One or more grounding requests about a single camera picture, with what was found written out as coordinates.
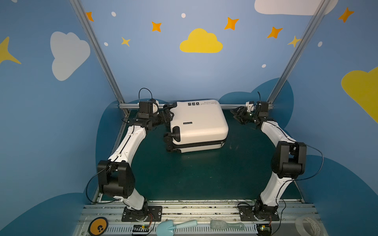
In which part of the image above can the white hard-shell suitcase black lining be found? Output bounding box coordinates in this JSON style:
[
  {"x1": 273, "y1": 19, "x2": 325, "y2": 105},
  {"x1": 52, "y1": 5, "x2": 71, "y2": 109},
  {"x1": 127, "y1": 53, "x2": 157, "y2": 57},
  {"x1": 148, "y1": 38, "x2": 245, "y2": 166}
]
[{"x1": 163, "y1": 99, "x2": 228, "y2": 153}]

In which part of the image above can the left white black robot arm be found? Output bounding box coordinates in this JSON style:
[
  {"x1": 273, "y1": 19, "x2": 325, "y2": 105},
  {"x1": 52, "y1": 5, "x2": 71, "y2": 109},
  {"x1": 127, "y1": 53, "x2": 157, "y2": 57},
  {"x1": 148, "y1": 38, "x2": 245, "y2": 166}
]
[{"x1": 97, "y1": 99, "x2": 177, "y2": 221}]

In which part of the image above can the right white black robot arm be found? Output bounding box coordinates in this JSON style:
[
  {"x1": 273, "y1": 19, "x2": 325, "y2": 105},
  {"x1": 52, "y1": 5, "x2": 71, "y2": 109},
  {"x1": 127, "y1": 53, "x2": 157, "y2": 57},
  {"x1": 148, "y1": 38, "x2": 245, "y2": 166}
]
[{"x1": 230, "y1": 101, "x2": 307, "y2": 220}]

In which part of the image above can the teal toy shovel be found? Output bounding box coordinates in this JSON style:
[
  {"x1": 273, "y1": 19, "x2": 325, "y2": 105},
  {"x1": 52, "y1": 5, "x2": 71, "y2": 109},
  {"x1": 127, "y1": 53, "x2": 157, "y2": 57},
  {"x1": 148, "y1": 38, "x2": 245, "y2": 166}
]
[{"x1": 156, "y1": 220, "x2": 198, "y2": 236}]

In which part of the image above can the pale green hair brush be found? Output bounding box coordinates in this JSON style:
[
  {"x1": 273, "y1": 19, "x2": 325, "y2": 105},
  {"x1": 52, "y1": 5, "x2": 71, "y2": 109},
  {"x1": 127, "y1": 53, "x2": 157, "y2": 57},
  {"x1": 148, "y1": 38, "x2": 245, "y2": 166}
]
[{"x1": 210, "y1": 220, "x2": 245, "y2": 231}]

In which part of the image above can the left small circuit board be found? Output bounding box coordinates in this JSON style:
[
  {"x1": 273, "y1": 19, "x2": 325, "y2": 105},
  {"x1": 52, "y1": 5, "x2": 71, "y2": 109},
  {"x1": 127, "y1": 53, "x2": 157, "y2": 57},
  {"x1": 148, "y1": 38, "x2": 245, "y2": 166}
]
[{"x1": 131, "y1": 225, "x2": 150, "y2": 236}]

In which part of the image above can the small circuit board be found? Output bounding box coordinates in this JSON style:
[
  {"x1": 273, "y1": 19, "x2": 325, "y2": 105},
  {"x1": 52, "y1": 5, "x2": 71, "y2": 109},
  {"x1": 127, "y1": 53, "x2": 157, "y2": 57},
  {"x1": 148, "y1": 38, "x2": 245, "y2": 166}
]
[
  {"x1": 131, "y1": 225, "x2": 150, "y2": 236},
  {"x1": 257, "y1": 224, "x2": 272, "y2": 236}
]

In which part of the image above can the right small circuit board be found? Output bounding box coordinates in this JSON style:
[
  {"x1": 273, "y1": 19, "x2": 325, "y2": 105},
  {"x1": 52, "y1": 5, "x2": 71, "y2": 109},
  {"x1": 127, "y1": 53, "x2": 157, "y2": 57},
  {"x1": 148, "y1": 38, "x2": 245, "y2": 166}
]
[{"x1": 257, "y1": 224, "x2": 272, "y2": 236}]

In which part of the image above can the orange black round disc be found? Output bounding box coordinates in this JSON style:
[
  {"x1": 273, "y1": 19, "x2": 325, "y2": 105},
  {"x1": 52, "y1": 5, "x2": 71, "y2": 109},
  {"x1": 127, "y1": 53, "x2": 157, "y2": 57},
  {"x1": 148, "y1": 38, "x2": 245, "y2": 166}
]
[{"x1": 88, "y1": 217, "x2": 108, "y2": 236}]

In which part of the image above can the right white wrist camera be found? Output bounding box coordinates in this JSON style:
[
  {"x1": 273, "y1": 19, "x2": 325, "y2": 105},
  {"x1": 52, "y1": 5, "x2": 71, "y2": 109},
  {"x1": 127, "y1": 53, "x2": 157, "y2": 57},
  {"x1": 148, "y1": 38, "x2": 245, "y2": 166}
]
[{"x1": 246, "y1": 101, "x2": 255, "y2": 113}]

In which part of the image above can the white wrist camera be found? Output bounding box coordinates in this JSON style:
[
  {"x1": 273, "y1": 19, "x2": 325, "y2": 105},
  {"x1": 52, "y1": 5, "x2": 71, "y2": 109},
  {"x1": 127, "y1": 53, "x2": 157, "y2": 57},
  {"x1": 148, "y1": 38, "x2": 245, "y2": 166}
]
[
  {"x1": 150, "y1": 98, "x2": 159, "y2": 114},
  {"x1": 246, "y1": 101, "x2": 255, "y2": 113}
]

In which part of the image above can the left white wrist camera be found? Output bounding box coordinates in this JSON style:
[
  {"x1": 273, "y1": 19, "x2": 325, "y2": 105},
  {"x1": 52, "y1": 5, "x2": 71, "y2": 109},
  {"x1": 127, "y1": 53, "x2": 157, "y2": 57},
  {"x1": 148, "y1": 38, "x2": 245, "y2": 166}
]
[{"x1": 150, "y1": 98, "x2": 159, "y2": 114}]

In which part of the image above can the left aluminium frame post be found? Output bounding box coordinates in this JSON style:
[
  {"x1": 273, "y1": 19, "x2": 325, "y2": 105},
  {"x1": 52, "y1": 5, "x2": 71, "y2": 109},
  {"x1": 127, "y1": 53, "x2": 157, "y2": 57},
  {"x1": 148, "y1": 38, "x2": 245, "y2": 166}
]
[{"x1": 69, "y1": 0, "x2": 131, "y2": 115}]

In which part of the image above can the aluminium frame post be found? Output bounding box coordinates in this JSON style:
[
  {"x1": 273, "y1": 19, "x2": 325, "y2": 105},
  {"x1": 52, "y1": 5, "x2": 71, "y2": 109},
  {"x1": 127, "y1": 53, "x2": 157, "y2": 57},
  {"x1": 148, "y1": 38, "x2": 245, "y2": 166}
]
[
  {"x1": 266, "y1": 0, "x2": 331, "y2": 110},
  {"x1": 69, "y1": 0, "x2": 131, "y2": 115}
]

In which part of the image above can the aluminium frame rear crossbar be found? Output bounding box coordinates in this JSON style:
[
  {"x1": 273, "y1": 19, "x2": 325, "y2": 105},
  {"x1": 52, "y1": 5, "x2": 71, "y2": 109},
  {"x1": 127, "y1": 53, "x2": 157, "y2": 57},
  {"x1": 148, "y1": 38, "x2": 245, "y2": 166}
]
[{"x1": 119, "y1": 103, "x2": 274, "y2": 110}]

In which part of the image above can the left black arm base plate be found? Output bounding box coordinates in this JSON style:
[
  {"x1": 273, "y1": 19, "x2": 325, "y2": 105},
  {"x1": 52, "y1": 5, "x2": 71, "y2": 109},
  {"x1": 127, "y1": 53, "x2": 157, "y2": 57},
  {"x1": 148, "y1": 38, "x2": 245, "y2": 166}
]
[{"x1": 121, "y1": 205, "x2": 162, "y2": 222}]

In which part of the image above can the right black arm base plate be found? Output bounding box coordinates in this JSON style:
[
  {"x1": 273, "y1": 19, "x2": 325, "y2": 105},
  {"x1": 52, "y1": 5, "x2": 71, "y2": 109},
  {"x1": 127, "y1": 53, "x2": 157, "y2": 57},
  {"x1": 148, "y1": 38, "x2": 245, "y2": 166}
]
[{"x1": 237, "y1": 204, "x2": 280, "y2": 222}]

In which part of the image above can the right aluminium frame post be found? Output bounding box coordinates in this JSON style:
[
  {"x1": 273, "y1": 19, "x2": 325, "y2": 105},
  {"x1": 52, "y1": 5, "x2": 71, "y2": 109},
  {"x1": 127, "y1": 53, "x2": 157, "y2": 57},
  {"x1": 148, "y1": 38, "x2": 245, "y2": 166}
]
[{"x1": 266, "y1": 0, "x2": 331, "y2": 110}]

